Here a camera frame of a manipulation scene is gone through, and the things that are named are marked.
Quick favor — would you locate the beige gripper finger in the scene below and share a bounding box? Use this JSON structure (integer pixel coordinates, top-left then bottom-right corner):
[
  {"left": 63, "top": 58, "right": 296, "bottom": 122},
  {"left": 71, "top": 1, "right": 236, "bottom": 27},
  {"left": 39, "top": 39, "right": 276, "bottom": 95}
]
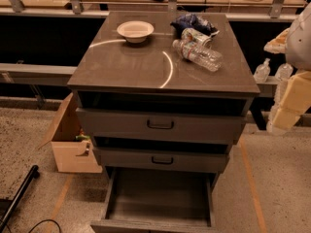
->
[
  {"left": 266, "top": 71, "right": 311, "bottom": 132},
  {"left": 263, "top": 28, "right": 289, "bottom": 54}
]

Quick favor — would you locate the grey bottom drawer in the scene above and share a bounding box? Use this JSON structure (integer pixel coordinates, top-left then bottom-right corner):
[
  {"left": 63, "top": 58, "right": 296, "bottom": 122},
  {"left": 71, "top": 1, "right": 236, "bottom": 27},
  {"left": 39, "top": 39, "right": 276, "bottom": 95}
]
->
[{"left": 90, "top": 168, "right": 218, "bottom": 233}]

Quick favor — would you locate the grey drawer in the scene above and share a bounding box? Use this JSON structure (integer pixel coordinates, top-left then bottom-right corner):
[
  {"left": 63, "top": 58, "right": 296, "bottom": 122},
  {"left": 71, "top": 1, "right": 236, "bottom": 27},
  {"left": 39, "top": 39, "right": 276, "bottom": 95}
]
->
[
  {"left": 93, "top": 147, "right": 228, "bottom": 173},
  {"left": 90, "top": 168, "right": 218, "bottom": 233},
  {"left": 76, "top": 108, "right": 246, "bottom": 145}
]

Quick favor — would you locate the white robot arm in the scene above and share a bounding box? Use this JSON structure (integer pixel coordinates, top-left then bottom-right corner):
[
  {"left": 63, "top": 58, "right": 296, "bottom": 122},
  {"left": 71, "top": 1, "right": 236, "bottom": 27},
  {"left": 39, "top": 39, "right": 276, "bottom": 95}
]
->
[{"left": 263, "top": 4, "right": 311, "bottom": 135}]

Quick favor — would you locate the grey drawer cabinet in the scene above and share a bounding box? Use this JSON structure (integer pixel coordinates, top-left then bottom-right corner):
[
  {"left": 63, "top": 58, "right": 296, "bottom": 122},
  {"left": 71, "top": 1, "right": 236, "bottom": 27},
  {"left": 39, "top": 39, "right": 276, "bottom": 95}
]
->
[{"left": 66, "top": 11, "right": 261, "bottom": 174}]

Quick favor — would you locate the grey top drawer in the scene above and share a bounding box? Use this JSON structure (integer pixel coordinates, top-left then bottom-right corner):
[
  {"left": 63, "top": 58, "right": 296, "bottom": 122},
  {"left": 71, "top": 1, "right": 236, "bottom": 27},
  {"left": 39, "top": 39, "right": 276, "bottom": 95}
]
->
[{"left": 76, "top": 108, "right": 246, "bottom": 145}]

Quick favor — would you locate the grey middle drawer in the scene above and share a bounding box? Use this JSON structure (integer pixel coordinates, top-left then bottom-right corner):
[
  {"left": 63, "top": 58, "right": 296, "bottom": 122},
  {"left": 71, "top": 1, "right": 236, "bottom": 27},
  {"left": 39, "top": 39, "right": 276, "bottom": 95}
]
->
[{"left": 93, "top": 147, "right": 228, "bottom": 173}]

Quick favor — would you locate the right clear sanitizer bottle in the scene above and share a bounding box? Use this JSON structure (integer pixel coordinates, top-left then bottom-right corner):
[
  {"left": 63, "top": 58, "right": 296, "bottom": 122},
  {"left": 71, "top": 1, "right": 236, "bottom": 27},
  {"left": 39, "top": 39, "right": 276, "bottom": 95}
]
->
[{"left": 275, "top": 63, "right": 294, "bottom": 81}]

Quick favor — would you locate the clear sanitizer bottle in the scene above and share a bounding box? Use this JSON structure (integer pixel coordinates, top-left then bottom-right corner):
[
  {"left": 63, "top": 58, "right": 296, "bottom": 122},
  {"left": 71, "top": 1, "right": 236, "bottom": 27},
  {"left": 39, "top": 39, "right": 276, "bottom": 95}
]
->
[
  {"left": 275, "top": 63, "right": 294, "bottom": 81},
  {"left": 254, "top": 58, "right": 270, "bottom": 83}
]

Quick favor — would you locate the left clear sanitizer bottle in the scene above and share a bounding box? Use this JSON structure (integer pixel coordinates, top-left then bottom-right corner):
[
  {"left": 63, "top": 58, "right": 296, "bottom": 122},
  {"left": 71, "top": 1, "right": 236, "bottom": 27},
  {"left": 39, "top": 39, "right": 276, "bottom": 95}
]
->
[{"left": 254, "top": 58, "right": 270, "bottom": 83}]

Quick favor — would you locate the clear plastic water bottle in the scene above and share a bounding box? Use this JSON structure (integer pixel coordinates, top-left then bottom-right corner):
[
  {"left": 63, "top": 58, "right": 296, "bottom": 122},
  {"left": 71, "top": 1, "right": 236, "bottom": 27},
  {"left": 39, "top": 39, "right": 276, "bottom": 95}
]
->
[{"left": 172, "top": 40, "right": 223, "bottom": 72}]

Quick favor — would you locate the blue chip bag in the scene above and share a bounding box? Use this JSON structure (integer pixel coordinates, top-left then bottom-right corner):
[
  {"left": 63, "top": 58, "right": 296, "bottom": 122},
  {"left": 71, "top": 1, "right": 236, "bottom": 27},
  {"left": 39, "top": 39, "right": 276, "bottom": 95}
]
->
[{"left": 170, "top": 14, "right": 219, "bottom": 37}]

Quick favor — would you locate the crushed drink can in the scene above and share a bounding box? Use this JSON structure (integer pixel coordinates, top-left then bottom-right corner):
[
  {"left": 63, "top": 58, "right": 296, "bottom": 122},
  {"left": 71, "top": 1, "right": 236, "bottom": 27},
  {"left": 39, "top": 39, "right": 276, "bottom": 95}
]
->
[{"left": 181, "top": 28, "right": 212, "bottom": 47}]

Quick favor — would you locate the white paper bowl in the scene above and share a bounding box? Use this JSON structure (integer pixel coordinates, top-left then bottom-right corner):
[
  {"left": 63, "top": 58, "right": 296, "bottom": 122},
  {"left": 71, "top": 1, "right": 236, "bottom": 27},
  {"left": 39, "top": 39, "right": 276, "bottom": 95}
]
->
[{"left": 117, "top": 20, "right": 155, "bottom": 44}]

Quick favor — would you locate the green item in box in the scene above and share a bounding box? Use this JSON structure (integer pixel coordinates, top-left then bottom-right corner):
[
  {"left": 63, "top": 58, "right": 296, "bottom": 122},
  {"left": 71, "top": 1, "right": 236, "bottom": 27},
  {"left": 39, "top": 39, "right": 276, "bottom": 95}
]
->
[{"left": 75, "top": 130, "right": 90, "bottom": 142}]

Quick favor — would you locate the open cardboard box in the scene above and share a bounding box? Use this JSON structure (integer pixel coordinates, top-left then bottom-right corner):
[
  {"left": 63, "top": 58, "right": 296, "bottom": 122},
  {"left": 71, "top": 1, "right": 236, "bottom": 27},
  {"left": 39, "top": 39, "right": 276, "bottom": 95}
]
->
[{"left": 39, "top": 93, "right": 102, "bottom": 174}]

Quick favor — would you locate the black pole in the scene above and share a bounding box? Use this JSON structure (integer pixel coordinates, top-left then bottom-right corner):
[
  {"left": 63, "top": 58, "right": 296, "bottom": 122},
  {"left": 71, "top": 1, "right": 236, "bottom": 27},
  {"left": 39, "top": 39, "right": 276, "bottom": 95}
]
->
[{"left": 0, "top": 165, "right": 40, "bottom": 233}]

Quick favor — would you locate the black floor cable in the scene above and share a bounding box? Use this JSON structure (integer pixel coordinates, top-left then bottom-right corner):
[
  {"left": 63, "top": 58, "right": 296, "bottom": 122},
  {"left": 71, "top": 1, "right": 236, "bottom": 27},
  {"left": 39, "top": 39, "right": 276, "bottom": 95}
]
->
[{"left": 27, "top": 218, "right": 62, "bottom": 233}]

